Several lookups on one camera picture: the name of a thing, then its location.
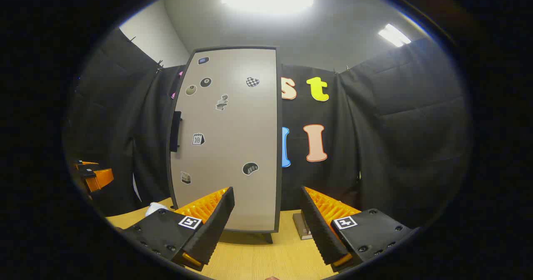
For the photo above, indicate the grey cabinet door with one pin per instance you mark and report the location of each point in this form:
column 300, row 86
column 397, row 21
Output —
column 233, row 126

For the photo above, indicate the black backdrop cloth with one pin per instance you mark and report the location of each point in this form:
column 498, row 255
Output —
column 395, row 126

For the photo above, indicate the white cloth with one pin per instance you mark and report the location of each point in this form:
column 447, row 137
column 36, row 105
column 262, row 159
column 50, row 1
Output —
column 155, row 208

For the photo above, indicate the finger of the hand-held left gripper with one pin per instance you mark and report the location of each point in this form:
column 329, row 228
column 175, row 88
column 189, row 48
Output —
column 100, row 179
column 87, row 162

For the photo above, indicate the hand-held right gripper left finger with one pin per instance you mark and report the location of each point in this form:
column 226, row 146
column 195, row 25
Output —
column 216, row 226

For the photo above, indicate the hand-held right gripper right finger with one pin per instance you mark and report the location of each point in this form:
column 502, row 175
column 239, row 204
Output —
column 318, row 230

